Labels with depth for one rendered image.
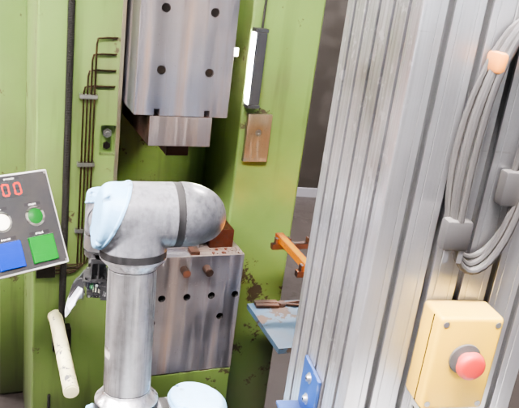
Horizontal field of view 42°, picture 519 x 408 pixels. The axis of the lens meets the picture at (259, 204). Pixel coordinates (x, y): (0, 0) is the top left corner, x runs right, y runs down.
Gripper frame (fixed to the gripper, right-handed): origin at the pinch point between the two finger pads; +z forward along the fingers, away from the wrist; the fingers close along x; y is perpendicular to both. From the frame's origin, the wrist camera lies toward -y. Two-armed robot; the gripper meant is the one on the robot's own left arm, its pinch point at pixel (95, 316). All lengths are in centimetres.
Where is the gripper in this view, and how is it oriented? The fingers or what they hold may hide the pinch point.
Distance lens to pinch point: 181.6
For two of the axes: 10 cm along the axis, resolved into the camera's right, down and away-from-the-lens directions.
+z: -1.2, 9.4, 3.3
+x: 9.7, 0.5, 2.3
